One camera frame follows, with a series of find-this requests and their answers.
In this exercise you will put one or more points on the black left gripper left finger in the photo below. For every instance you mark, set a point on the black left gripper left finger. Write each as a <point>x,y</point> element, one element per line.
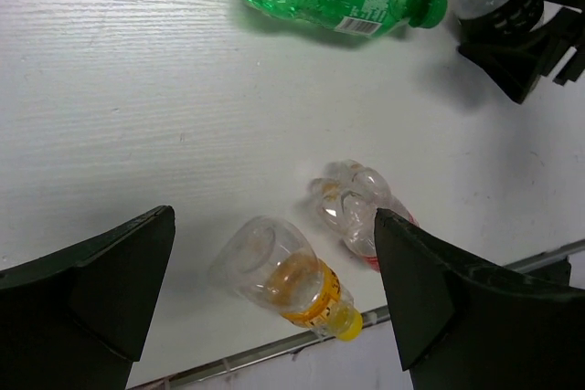
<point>78,318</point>

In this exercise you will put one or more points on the clear bottle yellow label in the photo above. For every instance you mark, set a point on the clear bottle yellow label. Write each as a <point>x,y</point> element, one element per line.
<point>271,263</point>

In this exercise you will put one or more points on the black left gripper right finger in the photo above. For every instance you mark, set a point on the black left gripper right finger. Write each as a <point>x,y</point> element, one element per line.
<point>463,322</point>

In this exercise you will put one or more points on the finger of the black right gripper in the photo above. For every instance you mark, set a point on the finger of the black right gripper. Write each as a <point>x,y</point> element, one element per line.
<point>515,64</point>

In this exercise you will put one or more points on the clear bottle red label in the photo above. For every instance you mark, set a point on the clear bottle red label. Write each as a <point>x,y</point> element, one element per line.
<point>347,200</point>

